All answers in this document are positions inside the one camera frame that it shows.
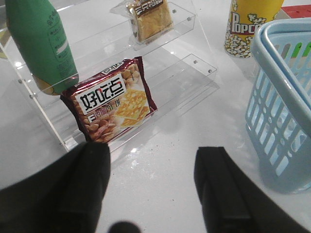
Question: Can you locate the clear acrylic display shelf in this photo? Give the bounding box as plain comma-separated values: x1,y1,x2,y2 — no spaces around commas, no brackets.
0,0,218,152

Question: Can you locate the yellow popcorn paper cup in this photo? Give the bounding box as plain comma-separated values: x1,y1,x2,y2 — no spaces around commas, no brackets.
224,0,284,58

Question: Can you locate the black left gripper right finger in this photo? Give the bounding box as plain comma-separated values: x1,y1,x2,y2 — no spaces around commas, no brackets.
194,147,307,233

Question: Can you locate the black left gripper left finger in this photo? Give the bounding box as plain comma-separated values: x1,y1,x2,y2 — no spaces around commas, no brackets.
0,142,110,233

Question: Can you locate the light blue plastic basket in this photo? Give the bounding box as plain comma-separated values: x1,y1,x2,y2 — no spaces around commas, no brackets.
245,18,311,193

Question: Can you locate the green plastic drink bottle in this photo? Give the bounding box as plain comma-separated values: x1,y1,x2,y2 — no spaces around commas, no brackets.
5,0,79,95

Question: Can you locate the yellow bread slice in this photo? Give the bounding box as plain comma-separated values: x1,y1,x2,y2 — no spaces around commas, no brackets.
110,0,173,44

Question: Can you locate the red biscuit snack packet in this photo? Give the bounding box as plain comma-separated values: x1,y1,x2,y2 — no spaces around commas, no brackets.
60,56,157,143

